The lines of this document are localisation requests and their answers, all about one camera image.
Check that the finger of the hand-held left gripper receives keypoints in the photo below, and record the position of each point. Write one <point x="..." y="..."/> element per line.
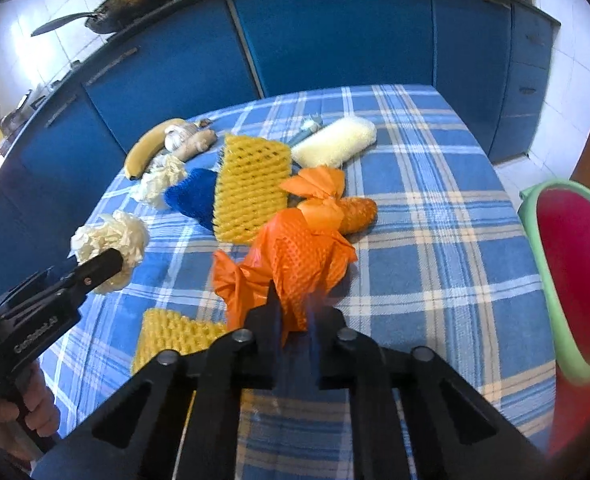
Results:
<point x="100" y="270"/>

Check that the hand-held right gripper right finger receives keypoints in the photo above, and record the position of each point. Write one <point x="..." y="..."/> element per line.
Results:
<point x="332" y="345"/>

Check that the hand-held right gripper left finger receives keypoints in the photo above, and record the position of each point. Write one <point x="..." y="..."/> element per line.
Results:
<point x="262" y="340"/>

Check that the white plastic bag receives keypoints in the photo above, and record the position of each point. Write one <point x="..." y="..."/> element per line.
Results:
<point x="157" y="180"/>
<point x="115" y="232"/>

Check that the orange plastic bag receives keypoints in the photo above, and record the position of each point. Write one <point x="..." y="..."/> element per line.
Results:
<point x="235" y="285"/>
<point x="320" y="182"/>

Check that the orange foam fruit net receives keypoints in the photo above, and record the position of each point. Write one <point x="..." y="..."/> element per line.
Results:
<point x="360" y="212"/>
<point x="300" y="260"/>

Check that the blue cloth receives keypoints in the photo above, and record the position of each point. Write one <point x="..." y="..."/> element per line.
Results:
<point x="192" y="195"/>

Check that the pale yellow sponge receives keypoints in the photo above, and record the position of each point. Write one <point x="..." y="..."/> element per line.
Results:
<point x="335" y="140"/>

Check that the red bin with green rim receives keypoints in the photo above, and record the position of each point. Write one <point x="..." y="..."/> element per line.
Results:
<point x="570" y="240"/>

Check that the person's left hand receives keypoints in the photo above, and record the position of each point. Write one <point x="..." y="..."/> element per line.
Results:
<point x="42" y="402"/>

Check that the small yellow foam net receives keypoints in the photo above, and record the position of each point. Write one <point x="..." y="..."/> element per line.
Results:
<point x="175" y="332"/>

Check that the banana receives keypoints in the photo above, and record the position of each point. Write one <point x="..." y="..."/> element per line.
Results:
<point x="145" y="152"/>

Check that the large yellow foam net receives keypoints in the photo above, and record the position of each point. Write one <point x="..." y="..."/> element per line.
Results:
<point x="247" y="185"/>

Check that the ginger root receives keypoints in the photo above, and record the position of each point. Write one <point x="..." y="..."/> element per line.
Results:
<point x="200" y="142"/>

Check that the dark wok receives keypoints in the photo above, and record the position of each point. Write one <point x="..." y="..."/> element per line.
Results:
<point x="130" y="0"/>

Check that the blue kitchen cabinet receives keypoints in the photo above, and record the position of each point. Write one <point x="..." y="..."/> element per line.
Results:
<point x="325" y="35"/>

